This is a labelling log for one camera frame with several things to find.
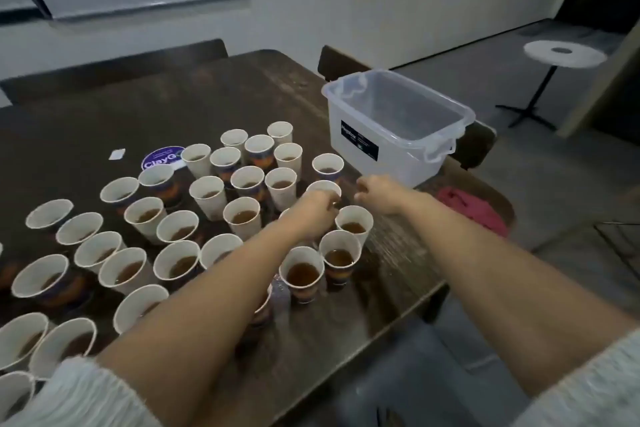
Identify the person's left hand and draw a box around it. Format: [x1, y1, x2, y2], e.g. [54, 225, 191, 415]
[272, 187, 343, 243]

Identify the person's right hand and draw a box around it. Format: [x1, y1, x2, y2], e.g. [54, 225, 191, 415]
[353, 174, 416, 218]

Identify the clear plastic storage bin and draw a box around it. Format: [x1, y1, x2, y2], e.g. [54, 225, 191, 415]
[322, 69, 477, 189]

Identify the group of paper cups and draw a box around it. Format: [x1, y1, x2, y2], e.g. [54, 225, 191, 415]
[0, 119, 376, 423]

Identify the person's left forearm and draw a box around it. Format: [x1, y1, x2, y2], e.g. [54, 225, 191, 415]
[0, 216, 301, 427]

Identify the person's right forearm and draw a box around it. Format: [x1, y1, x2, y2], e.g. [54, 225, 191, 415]
[400, 186, 640, 427]

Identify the dark red cloth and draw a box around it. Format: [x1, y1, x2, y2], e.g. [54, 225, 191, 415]
[437, 186, 511, 238]

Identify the dark wooden chair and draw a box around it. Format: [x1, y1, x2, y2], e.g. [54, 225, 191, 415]
[0, 38, 229, 107]
[318, 45, 517, 239]

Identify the round blue sticker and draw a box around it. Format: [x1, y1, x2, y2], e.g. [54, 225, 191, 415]
[140, 145, 189, 175]

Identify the dark wooden table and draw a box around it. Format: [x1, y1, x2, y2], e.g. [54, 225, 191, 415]
[0, 49, 451, 427]

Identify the round white side table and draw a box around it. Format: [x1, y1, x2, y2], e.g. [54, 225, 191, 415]
[497, 39, 608, 133]

